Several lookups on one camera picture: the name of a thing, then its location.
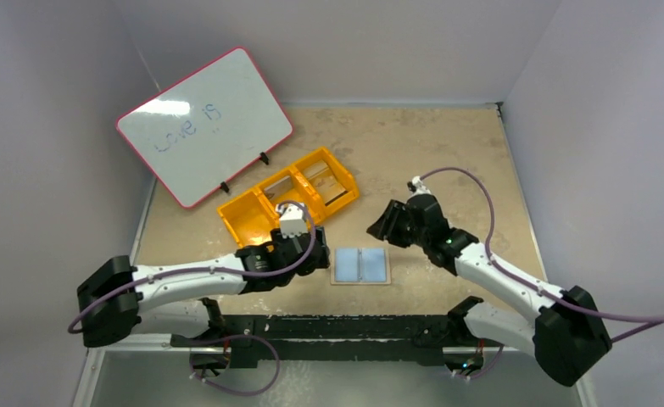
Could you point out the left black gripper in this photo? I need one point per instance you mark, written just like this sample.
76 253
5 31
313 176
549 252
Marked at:
311 253

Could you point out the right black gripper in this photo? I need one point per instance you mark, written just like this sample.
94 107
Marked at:
401 222

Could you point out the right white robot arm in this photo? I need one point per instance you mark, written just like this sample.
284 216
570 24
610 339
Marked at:
557 327

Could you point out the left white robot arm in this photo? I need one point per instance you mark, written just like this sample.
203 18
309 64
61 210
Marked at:
120 299

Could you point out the cards in right compartment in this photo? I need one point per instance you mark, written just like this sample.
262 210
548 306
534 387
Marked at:
326 184

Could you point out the card in middle compartment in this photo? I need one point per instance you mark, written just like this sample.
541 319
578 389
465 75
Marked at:
277 189

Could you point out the yellow plastic compartment tray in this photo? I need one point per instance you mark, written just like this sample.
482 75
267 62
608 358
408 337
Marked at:
250 217

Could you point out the black whiteboard stand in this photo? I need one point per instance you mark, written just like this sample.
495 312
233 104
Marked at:
263 158

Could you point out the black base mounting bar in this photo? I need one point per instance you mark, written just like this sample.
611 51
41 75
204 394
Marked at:
427 340

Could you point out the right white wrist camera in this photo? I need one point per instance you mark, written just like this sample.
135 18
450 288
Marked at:
416 187

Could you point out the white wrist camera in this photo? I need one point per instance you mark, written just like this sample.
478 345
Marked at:
416 187
292 222

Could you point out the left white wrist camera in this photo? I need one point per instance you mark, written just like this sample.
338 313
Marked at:
292 222

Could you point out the white board with pink frame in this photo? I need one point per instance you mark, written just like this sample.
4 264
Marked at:
208 127

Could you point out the aluminium rail frame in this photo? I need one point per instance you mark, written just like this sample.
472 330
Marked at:
460 154

